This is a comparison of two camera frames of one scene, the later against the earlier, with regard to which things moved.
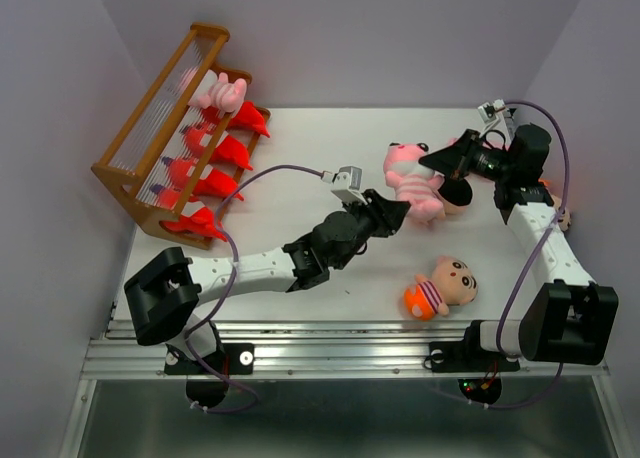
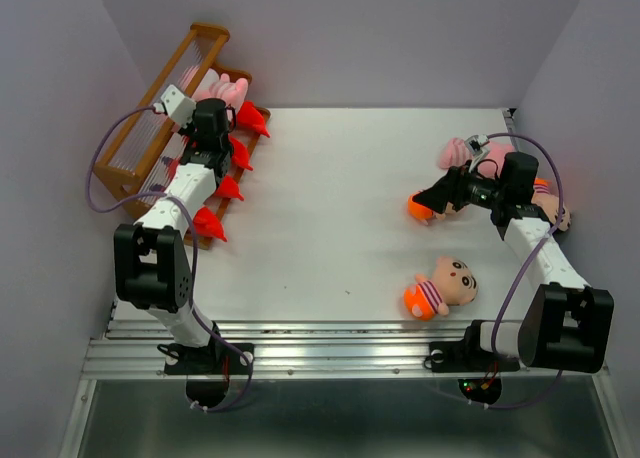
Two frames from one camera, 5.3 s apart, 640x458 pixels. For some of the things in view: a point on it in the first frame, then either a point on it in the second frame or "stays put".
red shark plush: [244, 117] stays put
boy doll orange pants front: [452, 283] stays put
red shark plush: [195, 220] stays put
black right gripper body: [479, 160] to [469, 189]
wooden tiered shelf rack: [178, 157] stays put
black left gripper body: [371, 219] to [189, 132]
